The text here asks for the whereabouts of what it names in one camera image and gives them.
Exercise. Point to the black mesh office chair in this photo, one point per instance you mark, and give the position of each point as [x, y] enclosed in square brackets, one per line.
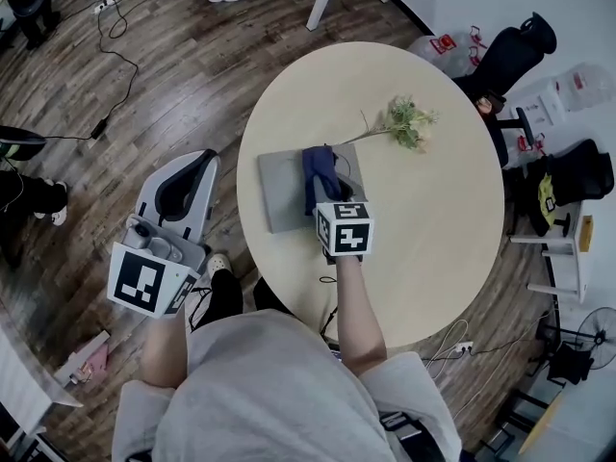
[505, 60]

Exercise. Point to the black pedestal fan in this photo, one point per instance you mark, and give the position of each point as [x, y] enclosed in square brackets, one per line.
[599, 337]

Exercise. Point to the person's left leg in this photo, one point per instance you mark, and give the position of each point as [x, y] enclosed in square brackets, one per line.
[221, 301]

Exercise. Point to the wooden board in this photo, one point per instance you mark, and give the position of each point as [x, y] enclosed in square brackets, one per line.
[82, 349]

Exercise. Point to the pink bag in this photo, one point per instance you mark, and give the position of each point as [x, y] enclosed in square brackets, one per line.
[94, 366]

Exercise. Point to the artificial flower sprig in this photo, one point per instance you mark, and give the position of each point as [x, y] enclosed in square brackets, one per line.
[409, 120]

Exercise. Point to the yellow-green vest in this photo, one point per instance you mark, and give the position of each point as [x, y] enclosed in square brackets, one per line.
[546, 195]

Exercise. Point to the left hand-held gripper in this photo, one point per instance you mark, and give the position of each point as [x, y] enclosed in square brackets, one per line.
[139, 277]

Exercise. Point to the person's right leg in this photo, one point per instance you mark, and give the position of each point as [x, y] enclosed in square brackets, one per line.
[272, 296]

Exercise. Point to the white water dispenser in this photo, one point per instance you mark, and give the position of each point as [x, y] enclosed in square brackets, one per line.
[541, 104]

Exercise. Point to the clear plastic water jug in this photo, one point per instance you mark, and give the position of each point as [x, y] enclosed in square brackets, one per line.
[584, 84]
[435, 53]
[527, 145]

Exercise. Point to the black chair with bags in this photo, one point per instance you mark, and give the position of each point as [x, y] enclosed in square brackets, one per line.
[582, 171]

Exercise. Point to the person's left forearm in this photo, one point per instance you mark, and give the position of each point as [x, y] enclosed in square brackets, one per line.
[163, 349]

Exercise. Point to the dark blue cloth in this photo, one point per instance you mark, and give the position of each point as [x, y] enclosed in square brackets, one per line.
[320, 164]

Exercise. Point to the person's leg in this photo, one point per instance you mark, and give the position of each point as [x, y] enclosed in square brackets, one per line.
[221, 301]
[272, 296]

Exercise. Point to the white desk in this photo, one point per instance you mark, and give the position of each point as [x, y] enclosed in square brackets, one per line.
[24, 388]

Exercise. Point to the small brown bag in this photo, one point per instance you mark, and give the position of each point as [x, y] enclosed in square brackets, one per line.
[490, 103]

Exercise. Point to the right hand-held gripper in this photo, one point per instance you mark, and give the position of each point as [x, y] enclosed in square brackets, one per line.
[349, 231]

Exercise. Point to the person's right forearm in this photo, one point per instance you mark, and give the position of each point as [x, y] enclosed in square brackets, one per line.
[358, 315]

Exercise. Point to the person's left cream clog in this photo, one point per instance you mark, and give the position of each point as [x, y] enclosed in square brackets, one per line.
[219, 264]

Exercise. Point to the person's grey shirt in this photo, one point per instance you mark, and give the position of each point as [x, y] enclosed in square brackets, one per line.
[279, 392]

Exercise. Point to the white power strip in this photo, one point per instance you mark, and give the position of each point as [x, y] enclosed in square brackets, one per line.
[106, 5]
[464, 347]

